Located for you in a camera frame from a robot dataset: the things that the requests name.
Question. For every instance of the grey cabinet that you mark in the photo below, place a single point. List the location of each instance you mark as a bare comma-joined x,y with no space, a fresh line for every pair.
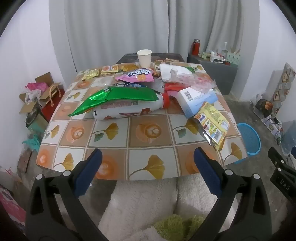
212,76

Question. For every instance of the red wrapper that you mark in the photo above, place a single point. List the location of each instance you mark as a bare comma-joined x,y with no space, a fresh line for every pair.
175,87

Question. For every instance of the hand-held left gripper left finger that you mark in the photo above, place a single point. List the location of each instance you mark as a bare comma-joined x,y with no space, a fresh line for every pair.
92,166

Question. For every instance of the blue plastic basket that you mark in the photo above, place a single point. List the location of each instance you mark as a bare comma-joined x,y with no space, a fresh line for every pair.
252,141

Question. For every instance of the pink snack bag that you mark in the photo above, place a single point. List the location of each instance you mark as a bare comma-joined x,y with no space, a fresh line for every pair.
136,75

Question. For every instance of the orange yellow snack packet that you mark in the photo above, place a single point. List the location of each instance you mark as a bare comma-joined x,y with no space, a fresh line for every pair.
109,69

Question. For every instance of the small white bottle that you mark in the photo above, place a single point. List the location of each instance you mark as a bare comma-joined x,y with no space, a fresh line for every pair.
212,57

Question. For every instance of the pink transparent plastic bag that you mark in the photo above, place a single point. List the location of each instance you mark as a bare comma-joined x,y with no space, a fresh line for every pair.
196,82

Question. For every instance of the pale yellow snack packet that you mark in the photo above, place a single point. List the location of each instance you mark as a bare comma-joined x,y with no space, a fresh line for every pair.
90,74

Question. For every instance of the green desk calendar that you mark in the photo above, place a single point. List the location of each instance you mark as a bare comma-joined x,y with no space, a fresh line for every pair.
233,58

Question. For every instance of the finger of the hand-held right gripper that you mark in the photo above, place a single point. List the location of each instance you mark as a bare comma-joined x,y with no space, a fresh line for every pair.
278,160

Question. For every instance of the green fuzzy cloth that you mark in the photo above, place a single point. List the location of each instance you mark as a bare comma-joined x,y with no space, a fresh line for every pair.
175,227

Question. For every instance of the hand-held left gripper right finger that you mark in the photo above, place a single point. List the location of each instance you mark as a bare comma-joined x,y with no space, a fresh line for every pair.
205,171

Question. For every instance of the red gift bag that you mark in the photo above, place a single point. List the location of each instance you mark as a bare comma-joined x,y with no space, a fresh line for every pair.
52,104

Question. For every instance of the teal cloth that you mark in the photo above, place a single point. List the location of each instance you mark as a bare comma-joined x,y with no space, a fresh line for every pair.
32,142

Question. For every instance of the grey curtain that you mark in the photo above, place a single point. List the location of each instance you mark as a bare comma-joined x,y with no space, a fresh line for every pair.
115,27

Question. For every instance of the dark side table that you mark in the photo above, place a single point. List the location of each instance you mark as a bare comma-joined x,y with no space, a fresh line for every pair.
129,58

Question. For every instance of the green foil snack bag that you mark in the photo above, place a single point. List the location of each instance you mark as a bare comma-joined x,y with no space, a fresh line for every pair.
115,96

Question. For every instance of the printed standing bag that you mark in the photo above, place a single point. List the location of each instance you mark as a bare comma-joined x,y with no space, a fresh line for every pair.
283,85

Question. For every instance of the pink box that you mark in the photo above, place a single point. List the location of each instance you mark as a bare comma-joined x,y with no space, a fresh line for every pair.
10,208

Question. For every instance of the blue snack packet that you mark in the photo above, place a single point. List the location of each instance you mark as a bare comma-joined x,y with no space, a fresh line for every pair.
131,84

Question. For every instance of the blue and white box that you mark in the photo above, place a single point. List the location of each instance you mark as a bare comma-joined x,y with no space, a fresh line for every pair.
196,102

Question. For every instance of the white bottle with red cap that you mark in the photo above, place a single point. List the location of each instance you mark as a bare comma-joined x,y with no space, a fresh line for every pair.
120,111

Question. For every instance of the dark snack bag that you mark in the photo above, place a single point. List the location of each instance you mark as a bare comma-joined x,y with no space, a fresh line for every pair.
263,106

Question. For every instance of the white plastic bag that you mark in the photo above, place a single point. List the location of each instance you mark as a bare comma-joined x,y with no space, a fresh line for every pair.
166,71

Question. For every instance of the cardboard box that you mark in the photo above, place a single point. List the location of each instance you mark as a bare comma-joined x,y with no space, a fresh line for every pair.
30,104

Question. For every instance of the white paper cup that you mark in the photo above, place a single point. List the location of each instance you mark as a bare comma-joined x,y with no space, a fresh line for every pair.
144,59

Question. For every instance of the brown gold wrapper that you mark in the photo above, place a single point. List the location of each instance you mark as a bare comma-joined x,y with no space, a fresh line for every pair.
128,67

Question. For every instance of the white fluffy garment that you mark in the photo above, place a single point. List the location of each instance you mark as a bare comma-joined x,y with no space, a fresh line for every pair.
138,201

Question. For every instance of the gold packets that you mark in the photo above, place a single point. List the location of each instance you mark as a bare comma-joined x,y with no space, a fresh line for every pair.
166,63

